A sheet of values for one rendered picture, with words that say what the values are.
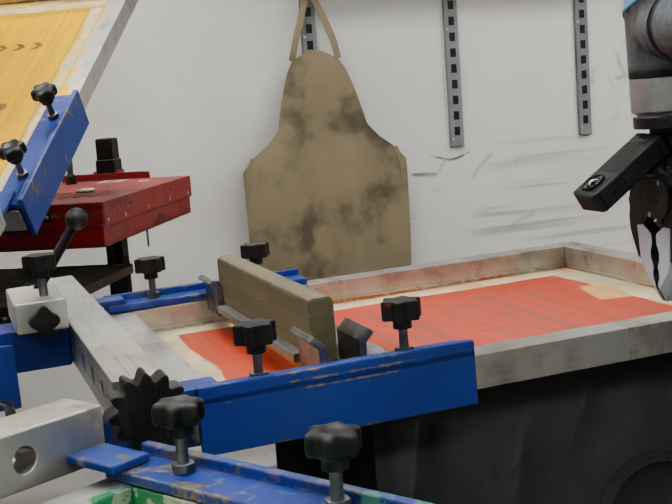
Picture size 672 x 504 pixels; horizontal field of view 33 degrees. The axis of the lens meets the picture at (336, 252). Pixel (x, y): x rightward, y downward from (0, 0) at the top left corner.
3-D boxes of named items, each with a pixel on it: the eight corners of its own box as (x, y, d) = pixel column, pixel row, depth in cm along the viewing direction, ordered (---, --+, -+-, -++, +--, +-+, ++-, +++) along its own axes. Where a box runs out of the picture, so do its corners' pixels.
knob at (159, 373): (182, 430, 108) (173, 354, 107) (195, 446, 102) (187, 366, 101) (103, 445, 105) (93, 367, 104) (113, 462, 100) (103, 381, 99)
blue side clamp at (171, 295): (300, 312, 178) (296, 267, 177) (310, 317, 173) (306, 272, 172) (107, 342, 168) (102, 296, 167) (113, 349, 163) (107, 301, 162)
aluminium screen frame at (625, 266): (572, 263, 192) (571, 241, 192) (831, 321, 138) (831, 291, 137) (105, 336, 167) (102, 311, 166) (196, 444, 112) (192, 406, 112)
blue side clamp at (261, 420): (458, 393, 126) (453, 331, 125) (478, 404, 121) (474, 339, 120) (192, 444, 116) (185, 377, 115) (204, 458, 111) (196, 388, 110)
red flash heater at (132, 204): (24, 225, 289) (19, 178, 287) (198, 216, 281) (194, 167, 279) (-108, 265, 230) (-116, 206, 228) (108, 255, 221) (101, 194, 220)
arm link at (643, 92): (654, 78, 123) (612, 80, 131) (657, 121, 124) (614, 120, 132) (712, 71, 126) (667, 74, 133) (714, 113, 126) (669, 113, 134)
